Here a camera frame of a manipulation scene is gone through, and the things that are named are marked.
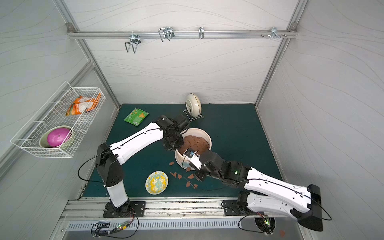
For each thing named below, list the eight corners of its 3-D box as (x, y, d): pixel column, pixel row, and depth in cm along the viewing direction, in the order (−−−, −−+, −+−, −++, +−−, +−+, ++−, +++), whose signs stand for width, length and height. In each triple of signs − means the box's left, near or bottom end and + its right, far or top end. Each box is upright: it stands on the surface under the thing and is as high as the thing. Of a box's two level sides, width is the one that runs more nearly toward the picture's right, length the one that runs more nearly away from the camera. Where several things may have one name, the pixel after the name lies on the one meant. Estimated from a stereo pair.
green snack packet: (125, 121, 111) (123, 119, 109) (136, 109, 119) (135, 107, 118) (137, 126, 108) (136, 124, 106) (148, 114, 116) (148, 112, 114)
